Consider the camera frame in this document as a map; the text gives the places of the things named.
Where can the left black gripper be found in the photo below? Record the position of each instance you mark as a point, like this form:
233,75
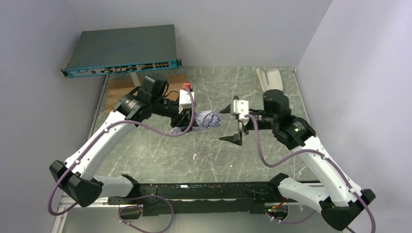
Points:
180,119

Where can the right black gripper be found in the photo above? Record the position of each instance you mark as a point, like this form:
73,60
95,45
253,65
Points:
241,125

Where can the beige umbrella pouch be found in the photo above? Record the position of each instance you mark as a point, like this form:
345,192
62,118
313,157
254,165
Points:
270,80

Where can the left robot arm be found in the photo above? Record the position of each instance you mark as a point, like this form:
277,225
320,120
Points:
76,176

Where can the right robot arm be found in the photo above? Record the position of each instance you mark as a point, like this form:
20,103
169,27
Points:
341,200

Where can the wooden board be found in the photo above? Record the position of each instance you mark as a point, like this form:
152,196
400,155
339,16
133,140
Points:
119,88

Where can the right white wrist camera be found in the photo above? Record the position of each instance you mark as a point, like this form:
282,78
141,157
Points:
240,107

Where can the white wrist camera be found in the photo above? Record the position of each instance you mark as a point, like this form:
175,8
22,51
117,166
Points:
186,98
240,107

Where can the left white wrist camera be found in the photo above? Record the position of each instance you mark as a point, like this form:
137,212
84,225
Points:
186,98

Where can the metal stand bracket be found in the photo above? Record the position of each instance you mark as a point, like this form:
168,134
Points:
135,79

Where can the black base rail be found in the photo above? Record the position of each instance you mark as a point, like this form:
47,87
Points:
198,198

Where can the grey network switch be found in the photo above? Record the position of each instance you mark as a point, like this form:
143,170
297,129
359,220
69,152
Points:
123,50

